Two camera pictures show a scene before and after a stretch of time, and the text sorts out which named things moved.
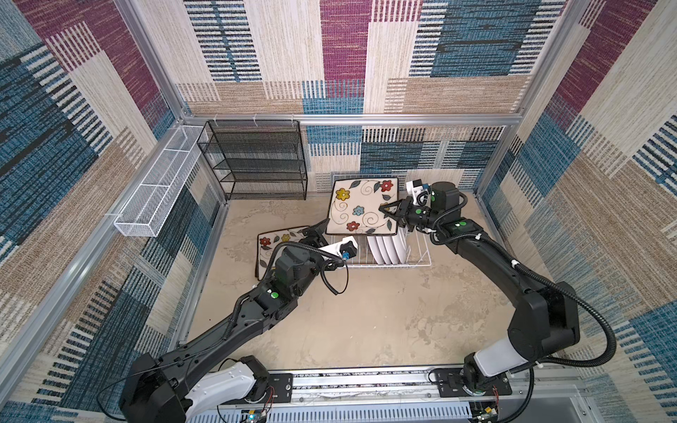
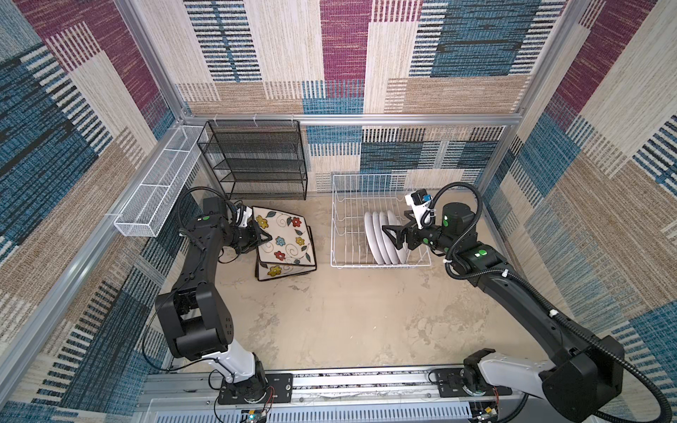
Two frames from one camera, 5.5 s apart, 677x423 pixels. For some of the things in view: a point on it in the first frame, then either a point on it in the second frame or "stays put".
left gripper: (316, 229) -> (254, 238)
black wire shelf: (256, 159) stays put
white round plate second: (390, 248) stays put
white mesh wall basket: (145, 211) stays put
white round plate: (375, 248) stays put
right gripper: (402, 217) -> (410, 230)
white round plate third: (383, 249) stays put
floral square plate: (353, 206) -> (291, 241)
